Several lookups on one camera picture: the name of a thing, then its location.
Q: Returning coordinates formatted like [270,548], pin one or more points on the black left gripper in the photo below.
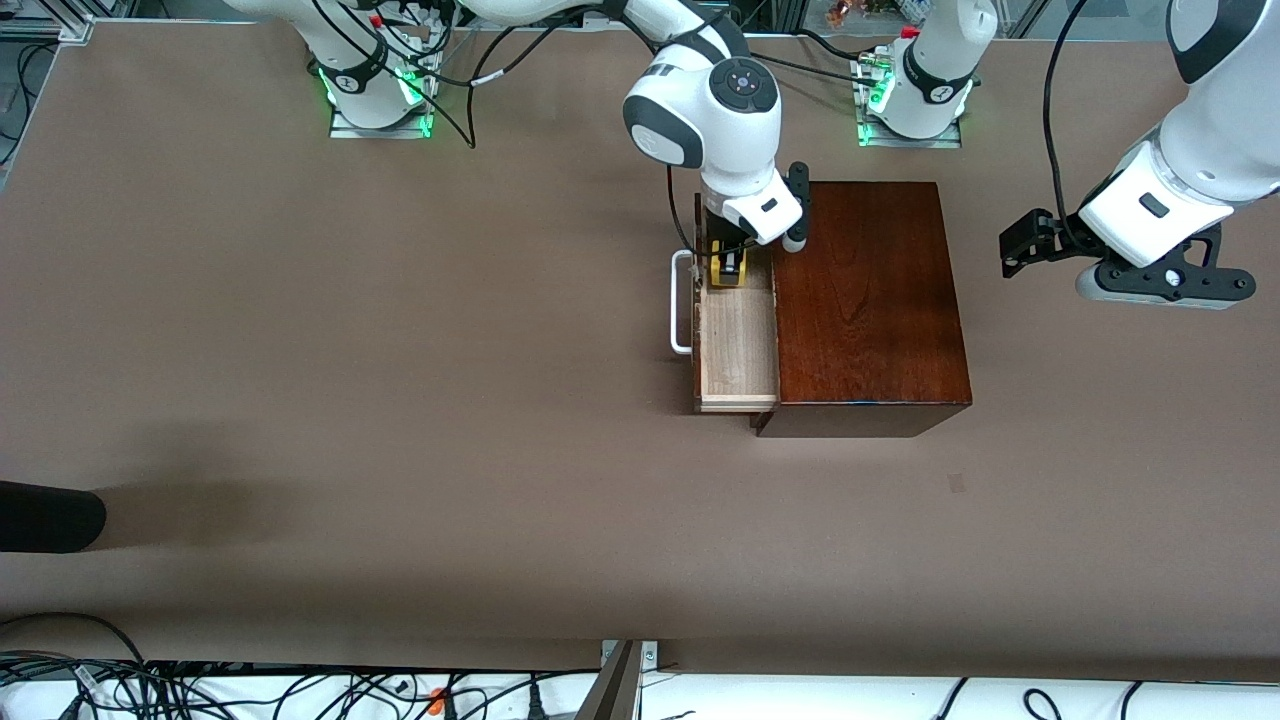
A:
[1047,238]

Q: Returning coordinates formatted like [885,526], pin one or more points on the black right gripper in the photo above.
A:
[722,246]

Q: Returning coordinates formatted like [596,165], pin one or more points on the yellow cube block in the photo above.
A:
[727,281]

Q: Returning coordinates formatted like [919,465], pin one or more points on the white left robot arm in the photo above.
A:
[1200,150]

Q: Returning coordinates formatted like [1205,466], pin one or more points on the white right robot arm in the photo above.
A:
[730,140]

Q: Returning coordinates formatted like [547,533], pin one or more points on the dark brown wooden cabinet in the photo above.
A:
[870,300]

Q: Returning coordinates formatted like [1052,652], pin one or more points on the black cylindrical object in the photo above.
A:
[45,517]

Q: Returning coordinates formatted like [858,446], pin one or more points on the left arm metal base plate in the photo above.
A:
[940,143]

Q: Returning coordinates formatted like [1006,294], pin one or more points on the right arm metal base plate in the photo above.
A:
[345,131]

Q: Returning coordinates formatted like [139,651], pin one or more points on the metal bracket at table edge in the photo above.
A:
[620,680]

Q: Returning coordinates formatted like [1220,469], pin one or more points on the aluminium profile corner post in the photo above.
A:
[70,25]

